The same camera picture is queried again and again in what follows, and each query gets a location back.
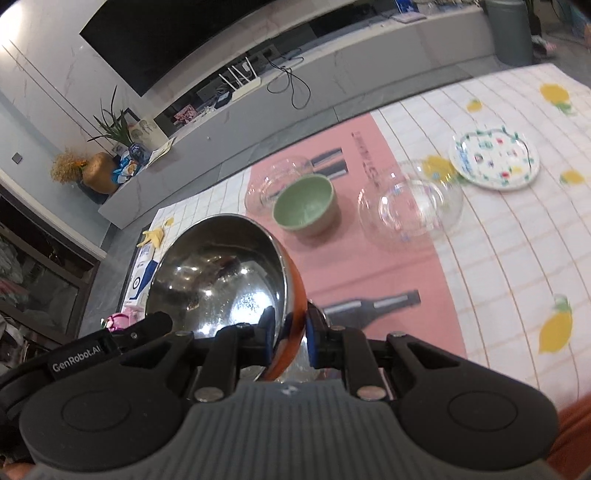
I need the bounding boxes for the green leafy plant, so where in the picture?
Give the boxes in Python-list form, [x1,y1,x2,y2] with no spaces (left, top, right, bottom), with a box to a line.
[87,85,136,145]

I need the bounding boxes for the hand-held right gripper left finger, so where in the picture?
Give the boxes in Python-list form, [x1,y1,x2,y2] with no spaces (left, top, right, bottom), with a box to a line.
[117,307,277,401]

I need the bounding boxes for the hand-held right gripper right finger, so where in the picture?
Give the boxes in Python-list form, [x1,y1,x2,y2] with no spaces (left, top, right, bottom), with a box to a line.
[305,305,465,401]

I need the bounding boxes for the white router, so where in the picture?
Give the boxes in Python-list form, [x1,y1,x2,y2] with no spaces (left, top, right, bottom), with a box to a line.
[219,58,263,103]

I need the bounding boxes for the yellow pointed object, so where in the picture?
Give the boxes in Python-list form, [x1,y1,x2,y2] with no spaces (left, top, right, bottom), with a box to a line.
[139,217,176,248]

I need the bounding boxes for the pale paper booklet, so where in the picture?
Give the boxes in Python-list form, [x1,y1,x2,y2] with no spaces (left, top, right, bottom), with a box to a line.
[147,137,177,168]

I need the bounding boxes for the white long tv bench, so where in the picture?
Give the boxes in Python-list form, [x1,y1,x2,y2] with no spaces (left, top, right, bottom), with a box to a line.
[97,4,500,229]

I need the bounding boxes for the green ceramic bowl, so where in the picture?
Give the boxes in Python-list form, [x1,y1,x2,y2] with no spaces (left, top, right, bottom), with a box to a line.
[272,175,341,239]

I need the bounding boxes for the clear patterned glass plate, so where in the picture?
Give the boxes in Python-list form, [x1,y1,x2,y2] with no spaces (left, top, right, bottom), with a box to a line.
[358,159,465,253]

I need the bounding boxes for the clear glass bowl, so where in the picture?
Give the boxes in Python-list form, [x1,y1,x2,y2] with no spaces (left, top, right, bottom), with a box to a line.
[245,156,320,217]

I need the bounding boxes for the pink mat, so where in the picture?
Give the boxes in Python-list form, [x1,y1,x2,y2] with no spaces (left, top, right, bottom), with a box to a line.
[249,111,468,361]

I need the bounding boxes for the pink small object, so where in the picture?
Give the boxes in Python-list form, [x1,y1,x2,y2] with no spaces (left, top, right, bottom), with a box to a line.
[104,311,140,331]

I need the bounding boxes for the black flat box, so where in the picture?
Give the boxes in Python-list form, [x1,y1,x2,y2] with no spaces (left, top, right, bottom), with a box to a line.
[198,85,234,110]

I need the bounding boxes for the lemon print checked tablecloth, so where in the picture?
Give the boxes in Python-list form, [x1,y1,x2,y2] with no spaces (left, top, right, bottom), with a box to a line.
[121,65,591,416]

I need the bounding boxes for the white floral plate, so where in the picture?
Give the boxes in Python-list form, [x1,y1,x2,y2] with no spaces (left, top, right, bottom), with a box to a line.
[449,127,541,191]

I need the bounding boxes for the yellow dried flowers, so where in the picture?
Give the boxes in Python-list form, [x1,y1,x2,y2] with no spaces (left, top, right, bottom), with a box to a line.
[50,148,88,185]

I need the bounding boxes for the white printed pot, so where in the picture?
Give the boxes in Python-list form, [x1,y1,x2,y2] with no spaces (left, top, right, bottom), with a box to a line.
[127,117,167,153]

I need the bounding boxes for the brown round vase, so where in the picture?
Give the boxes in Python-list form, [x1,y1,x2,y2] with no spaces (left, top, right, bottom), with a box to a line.
[82,152,122,195]

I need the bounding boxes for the black television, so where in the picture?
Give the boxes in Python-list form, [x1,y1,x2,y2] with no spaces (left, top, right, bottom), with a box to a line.
[79,0,362,97]

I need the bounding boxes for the steel bowl with orange outside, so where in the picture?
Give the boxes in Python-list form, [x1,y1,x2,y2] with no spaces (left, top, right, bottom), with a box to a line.
[147,215,308,382]

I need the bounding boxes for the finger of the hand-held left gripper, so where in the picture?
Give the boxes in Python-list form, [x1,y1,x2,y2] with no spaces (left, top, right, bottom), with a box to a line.
[107,312,174,354]

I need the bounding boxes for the blue and white box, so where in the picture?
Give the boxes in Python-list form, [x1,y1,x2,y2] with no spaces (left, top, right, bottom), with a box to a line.
[122,258,160,313]

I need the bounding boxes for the grey waste bin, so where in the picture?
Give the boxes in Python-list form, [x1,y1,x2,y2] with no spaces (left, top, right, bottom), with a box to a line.
[482,0,536,66]

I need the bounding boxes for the black cable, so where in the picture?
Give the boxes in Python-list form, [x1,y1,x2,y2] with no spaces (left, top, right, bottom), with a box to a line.
[266,54,311,110]

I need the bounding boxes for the dark glass cabinet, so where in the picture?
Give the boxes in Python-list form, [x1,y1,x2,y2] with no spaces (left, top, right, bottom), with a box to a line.
[0,184,108,366]

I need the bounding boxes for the blue snack packet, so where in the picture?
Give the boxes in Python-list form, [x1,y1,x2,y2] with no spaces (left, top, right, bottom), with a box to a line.
[113,157,147,186]

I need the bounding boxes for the person's orange trouser leg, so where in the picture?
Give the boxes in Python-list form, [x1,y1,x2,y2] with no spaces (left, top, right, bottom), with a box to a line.
[551,396,591,480]

